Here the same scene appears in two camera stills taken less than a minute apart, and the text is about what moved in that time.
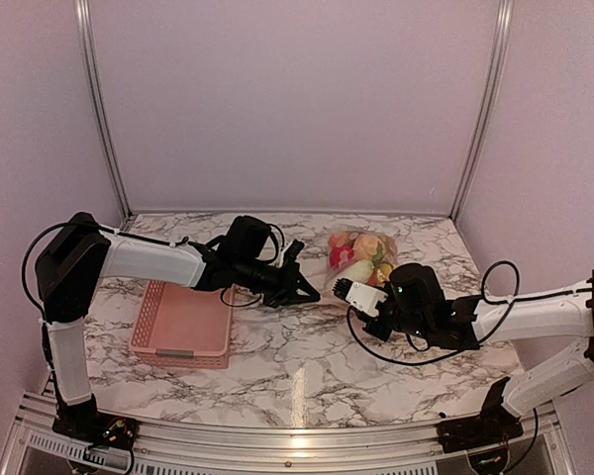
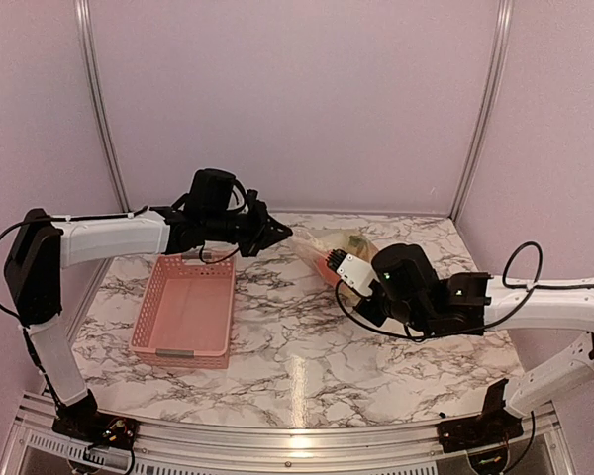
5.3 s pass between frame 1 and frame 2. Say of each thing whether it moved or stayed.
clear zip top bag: moved
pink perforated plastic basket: stayed
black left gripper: moved
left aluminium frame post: stayed
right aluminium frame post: stayed
